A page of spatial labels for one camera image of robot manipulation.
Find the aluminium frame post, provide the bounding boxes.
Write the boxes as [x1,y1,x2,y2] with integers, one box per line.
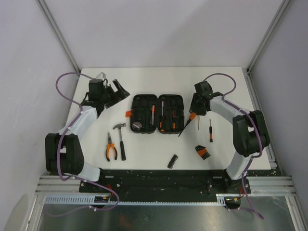
[36,0,80,72]
[246,0,294,74]

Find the utility knife in case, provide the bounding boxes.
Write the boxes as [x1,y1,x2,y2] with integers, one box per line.
[151,104,155,125]

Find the small precision screwdriver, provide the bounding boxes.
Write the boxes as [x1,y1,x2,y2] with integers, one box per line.
[209,119,213,143]

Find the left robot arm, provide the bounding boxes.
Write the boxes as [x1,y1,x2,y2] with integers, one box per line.
[45,79,130,193]

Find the orange handled pliers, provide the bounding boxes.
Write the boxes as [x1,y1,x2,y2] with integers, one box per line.
[105,131,118,162]

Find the claw hammer black handle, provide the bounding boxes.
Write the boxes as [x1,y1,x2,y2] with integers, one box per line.
[113,123,126,161]

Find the left aluminium frame post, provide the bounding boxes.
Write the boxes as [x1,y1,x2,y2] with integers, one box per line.
[36,0,80,72]

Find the orange handled screwdriver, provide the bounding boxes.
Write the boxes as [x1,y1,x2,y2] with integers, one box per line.
[179,112,197,136]

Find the grey slotted cable duct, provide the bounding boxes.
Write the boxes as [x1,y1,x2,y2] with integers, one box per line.
[44,194,226,206]

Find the orange screwdriver in case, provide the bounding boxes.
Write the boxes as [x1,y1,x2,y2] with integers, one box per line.
[159,115,165,132]

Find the right aluminium frame post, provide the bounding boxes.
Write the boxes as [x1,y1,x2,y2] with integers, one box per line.
[246,0,294,74]

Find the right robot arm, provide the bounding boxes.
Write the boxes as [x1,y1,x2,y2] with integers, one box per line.
[190,81,270,193]

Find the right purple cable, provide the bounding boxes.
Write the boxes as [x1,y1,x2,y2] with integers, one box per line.
[202,73,265,220]

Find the tape measure in case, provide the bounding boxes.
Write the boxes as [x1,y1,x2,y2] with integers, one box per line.
[131,121,142,130]

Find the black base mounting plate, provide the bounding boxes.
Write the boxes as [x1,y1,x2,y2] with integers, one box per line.
[49,168,277,203]

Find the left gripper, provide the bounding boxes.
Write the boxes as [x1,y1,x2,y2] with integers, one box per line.
[100,80,129,109]

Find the black plastic tool case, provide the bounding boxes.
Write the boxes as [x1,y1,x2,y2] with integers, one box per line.
[126,94,185,134]

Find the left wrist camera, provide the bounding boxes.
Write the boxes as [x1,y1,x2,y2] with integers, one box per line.
[96,72,106,79]

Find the black bit holder strip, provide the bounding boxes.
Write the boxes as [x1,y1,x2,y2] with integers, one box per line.
[167,154,178,169]

